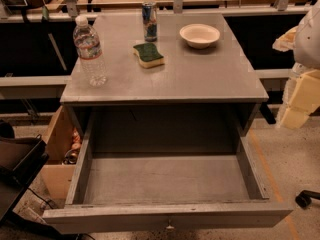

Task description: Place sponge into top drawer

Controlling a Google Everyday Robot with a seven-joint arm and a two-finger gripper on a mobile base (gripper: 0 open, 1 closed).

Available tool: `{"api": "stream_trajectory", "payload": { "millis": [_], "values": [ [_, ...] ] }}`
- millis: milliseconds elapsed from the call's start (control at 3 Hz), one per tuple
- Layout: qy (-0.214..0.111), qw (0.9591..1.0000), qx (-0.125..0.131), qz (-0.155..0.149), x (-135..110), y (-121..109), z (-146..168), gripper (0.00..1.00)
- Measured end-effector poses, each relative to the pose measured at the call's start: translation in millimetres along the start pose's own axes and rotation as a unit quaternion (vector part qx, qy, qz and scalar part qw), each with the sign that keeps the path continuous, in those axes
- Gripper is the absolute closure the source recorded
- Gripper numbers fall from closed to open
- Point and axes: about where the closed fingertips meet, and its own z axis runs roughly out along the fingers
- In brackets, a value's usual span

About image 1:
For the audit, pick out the wooden box on floor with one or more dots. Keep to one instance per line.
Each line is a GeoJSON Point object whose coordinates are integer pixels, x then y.
{"type": "Point", "coordinates": [59, 139]}

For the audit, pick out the grey cabinet with top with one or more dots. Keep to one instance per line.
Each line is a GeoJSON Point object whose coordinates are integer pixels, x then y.
{"type": "Point", "coordinates": [220, 73]}

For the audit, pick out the blue energy drink can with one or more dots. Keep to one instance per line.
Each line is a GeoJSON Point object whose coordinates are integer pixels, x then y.
{"type": "Point", "coordinates": [149, 17]}

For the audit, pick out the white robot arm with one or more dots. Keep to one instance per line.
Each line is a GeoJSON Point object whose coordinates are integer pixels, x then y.
{"type": "Point", "coordinates": [307, 43]}

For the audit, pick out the black chair caster wheel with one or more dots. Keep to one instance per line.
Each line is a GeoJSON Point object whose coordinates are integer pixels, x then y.
{"type": "Point", "coordinates": [305, 197]}

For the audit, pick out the clear plastic water bottle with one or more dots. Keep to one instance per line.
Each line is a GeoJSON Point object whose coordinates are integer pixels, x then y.
{"type": "Point", "coordinates": [87, 43]}

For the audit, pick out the green and yellow sponge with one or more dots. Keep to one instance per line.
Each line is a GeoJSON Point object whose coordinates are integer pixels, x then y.
{"type": "Point", "coordinates": [148, 55]}

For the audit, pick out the white bowl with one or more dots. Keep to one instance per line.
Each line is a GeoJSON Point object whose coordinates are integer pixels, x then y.
{"type": "Point", "coordinates": [199, 36]}

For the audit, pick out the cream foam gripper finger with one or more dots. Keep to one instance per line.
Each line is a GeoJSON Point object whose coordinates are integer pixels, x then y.
{"type": "Point", "coordinates": [301, 98]}
{"type": "Point", "coordinates": [286, 41]}

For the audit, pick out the small drawer key knob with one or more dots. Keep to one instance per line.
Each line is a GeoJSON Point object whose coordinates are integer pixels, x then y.
{"type": "Point", "coordinates": [170, 227]}

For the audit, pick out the open grey top drawer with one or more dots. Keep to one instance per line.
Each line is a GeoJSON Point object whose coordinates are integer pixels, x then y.
{"type": "Point", "coordinates": [140, 167]}

